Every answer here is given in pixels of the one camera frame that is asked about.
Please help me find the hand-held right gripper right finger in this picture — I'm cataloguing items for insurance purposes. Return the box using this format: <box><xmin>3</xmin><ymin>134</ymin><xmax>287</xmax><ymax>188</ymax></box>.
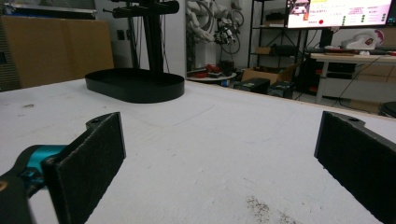
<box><xmin>314</xmin><ymin>110</ymin><xmax>396</xmax><ymax>224</ymax></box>

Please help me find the black hanging cable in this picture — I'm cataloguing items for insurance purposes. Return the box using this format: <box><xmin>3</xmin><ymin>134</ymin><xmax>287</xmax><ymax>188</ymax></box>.
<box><xmin>337</xmin><ymin>55</ymin><xmax>383</xmax><ymax>101</ymax></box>

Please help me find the black oval tray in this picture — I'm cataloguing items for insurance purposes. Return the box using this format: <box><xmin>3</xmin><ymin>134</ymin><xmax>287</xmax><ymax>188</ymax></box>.
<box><xmin>84</xmin><ymin>67</ymin><xmax>186</xmax><ymax>104</ymax></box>

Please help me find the black case with green label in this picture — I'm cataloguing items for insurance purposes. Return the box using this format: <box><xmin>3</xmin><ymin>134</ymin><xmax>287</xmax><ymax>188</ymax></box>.
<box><xmin>266</xmin><ymin>80</ymin><xmax>295</xmax><ymax>100</ymax></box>
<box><xmin>233</xmin><ymin>77</ymin><xmax>272</xmax><ymax>95</ymax></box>

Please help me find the black metal stand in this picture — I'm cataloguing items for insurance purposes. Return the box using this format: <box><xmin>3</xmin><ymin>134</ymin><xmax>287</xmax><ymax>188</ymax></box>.
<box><xmin>102</xmin><ymin>0</ymin><xmax>181</xmax><ymax>75</ymax></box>

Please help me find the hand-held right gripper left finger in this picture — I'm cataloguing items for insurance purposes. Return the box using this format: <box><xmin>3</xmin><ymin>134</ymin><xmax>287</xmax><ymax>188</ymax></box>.
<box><xmin>41</xmin><ymin>111</ymin><xmax>127</xmax><ymax>224</ymax></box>

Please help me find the light wooden desk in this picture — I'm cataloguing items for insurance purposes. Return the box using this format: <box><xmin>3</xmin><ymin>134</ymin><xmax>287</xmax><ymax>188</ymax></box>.
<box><xmin>309</xmin><ymin>52</ymin><xmax>396</xmax><ymax>105</ymax></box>

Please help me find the brown cardboard panel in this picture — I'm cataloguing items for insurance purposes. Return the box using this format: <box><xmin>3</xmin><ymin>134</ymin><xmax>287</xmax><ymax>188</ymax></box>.
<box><xmin>0</xmin><ymin>15</ymin><xmax>115</xmax><ymax>91</ymax></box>

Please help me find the grey roller bar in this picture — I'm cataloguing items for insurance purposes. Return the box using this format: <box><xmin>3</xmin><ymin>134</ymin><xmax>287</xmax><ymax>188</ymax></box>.
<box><xmin>2</xmin><ymin>2</ymin><xmax>98</xmax><ymax>21</ymax></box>

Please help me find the black metal shelf rack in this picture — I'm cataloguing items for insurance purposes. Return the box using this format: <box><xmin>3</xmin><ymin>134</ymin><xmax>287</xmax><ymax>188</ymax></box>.
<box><xmin>247</xmin><ymin>0</ymin><xmax>310</xmax><ymax>68</ymax></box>

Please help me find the white helmet with red mark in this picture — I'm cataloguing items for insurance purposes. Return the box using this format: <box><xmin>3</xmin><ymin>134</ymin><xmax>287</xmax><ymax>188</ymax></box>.
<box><xmin>341</xmin><ymin>29</ymin><xmax>386</xmax><ymax>51</ymax></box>

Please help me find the red tool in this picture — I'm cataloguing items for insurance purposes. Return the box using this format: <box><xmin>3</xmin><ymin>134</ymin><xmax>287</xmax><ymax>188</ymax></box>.
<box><xmin>205</xmin><ymin>63</ymin><xmax>222</xmax><ymax>75</ymax></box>

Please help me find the open cardboard box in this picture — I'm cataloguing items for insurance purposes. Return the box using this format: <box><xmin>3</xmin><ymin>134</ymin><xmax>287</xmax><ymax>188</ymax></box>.
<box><xmin>241</xmin><ymin>63</ymin><xmax>301</xmax><ymax>86</ymax></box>

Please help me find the round white low table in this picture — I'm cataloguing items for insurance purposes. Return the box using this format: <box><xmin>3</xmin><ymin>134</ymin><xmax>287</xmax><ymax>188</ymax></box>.
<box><xmin>186</xmin><ymin>72</ymin><xmax>238</xmax><ymax>83</ymax></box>

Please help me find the bright monitor screen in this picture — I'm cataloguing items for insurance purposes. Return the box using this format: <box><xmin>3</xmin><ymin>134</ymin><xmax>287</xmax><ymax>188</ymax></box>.
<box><xmin>286</xmin><ymin>0</ymin><xmax>394</xmax><ymax>29</ymax></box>

